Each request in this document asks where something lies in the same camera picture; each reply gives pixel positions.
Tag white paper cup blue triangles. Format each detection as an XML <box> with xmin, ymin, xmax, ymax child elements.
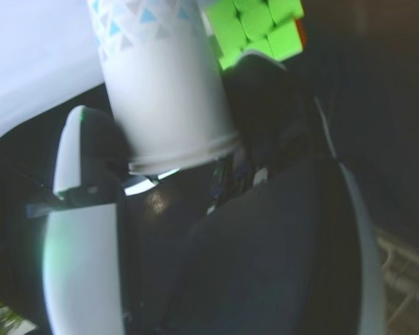
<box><xmin>87</xmin><ymin>0</ymin><xmax>240</xmax><ymax>176</ymax></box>

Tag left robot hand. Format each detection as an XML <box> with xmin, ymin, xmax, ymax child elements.
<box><xmin>26</xmin><ymin>50</ymin><xmax>387</xmax><ymax>335</ymax></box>

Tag Rubik's cube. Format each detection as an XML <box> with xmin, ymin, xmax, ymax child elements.
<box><xmin>202</xmin><ymin>0</ymin><xmax>307</xmax><ymax>70</ymax></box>

